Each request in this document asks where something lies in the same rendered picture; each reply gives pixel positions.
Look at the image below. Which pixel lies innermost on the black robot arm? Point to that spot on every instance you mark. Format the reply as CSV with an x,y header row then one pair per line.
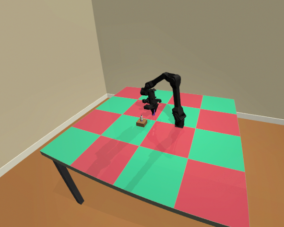
x,y
175,81

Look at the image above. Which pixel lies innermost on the tan block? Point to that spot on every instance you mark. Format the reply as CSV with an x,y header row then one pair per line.
x,y
141,124

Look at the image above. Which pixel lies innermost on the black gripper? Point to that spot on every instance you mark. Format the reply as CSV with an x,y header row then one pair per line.
x,y
152,104

